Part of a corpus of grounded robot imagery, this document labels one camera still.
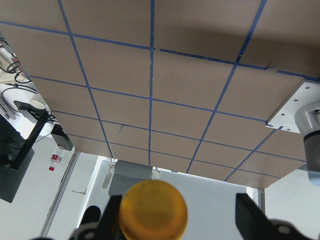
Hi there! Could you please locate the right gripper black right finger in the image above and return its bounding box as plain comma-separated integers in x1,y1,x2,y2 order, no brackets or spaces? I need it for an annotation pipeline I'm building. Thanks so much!
235,193,276,240

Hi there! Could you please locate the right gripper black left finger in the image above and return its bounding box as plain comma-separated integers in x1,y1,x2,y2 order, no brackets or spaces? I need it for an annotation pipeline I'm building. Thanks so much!
98,195,123,240

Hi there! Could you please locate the yellow push button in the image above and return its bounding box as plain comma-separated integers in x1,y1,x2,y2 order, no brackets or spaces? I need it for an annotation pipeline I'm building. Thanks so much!
118,180,188,240

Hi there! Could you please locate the black monitor on stand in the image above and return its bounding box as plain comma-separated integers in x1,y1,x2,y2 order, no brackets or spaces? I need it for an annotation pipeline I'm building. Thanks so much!
0,103,51,203

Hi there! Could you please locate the grey office chair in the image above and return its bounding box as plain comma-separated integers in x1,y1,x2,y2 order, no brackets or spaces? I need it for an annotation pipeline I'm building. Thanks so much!
108,160,153,197

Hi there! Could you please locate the plastic bottle red label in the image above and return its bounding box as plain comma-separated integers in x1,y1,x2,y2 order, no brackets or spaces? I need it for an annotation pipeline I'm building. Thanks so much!
48,145,65,172

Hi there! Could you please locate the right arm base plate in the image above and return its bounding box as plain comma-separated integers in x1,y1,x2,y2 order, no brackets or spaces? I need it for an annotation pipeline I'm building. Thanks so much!
266,80,320,136

